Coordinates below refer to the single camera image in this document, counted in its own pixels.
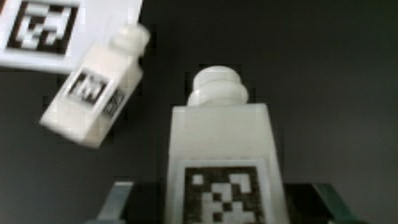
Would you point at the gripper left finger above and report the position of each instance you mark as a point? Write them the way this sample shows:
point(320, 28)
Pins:
point(114, 205)

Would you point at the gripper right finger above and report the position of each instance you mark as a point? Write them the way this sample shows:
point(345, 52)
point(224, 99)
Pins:
point(317, 206)

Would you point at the white leg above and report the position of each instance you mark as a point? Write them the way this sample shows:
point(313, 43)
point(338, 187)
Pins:
point(98, 87)
point(224, 185)

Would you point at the white fiducial marker plate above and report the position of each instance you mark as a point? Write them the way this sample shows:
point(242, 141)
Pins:
point(52, 27)

